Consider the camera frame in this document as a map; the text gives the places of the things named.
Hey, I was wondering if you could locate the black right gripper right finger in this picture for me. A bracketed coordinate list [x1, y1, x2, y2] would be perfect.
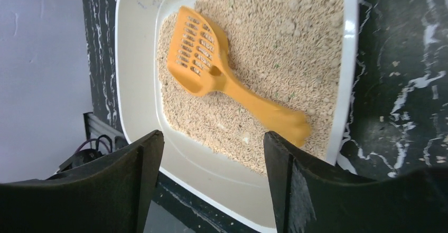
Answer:
[263, 132, 447, 232]

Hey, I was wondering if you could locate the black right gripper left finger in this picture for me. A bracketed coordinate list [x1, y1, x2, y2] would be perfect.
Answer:
[1, 130, 164, 232]

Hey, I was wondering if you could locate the yellow slotted litter scoop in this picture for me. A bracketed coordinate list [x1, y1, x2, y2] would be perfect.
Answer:
[166, 6, 311, 147]

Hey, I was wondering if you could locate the white plastic litter box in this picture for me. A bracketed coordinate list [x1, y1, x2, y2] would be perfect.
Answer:
[115, 0, 359, 232]

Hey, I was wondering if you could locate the beige cat litter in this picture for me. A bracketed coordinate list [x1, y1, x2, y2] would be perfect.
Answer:
[157, 0, 343, 175]

